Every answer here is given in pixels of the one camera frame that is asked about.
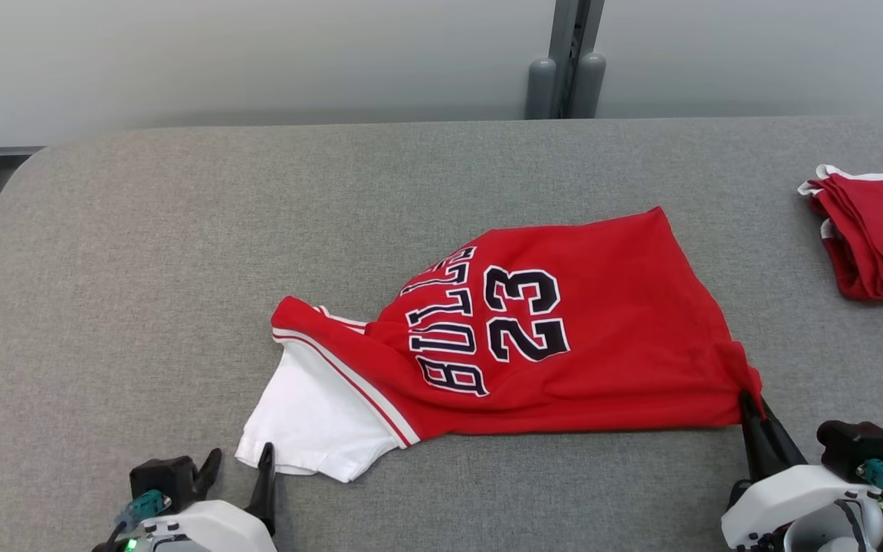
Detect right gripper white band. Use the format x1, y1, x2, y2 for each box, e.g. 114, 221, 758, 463
721, 391, 883, 550

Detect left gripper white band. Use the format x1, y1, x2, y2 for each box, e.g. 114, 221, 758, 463
121, 442, 278, 552

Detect red basketball jersey white sleeves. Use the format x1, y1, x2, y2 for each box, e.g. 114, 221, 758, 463
235, 205, 764, 485

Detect red shorts white hem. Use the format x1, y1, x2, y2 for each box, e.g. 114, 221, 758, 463
797, 163, 883, 316

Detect grey fabric upholstered platform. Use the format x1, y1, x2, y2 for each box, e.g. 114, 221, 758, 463
0, 117, 883, 552

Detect left black cable teal plug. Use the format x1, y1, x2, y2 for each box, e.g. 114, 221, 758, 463
104, 489, 172, 552

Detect grey cylindrical post bumper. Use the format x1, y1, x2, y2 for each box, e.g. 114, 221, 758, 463
525, 57, 558, 120
575, 51, 608, 119

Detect grey vertical wall post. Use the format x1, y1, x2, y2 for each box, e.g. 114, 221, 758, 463
547, 0, 608, 120

